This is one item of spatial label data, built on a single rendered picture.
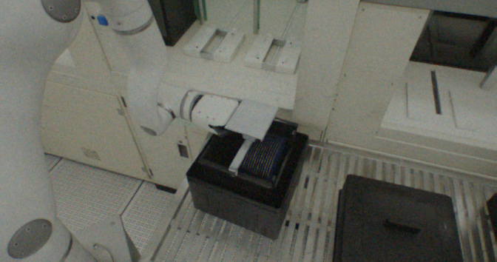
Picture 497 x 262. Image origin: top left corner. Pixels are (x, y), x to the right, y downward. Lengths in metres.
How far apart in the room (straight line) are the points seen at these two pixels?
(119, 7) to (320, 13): 0.48
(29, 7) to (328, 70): 0.72
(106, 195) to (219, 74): 1.13
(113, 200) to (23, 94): 1.52
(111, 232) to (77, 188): 1.18
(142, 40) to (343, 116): 0.70
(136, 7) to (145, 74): 0.16
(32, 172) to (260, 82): 0.85
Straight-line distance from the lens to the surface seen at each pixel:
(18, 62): 0.57
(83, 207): 2.11
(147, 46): 0.73
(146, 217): 1.94
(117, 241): 1.03
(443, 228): 1.00
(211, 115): 0.81
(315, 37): 0.90
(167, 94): 0.87
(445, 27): 1.47
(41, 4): 0.51
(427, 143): 1.21
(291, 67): 1.28
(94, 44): 1.37
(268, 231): 0.93
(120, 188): 2.10
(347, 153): 1.18
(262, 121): 0.78
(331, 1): 0.85
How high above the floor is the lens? 1.64
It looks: 46 degrees down
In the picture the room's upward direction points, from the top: straight up
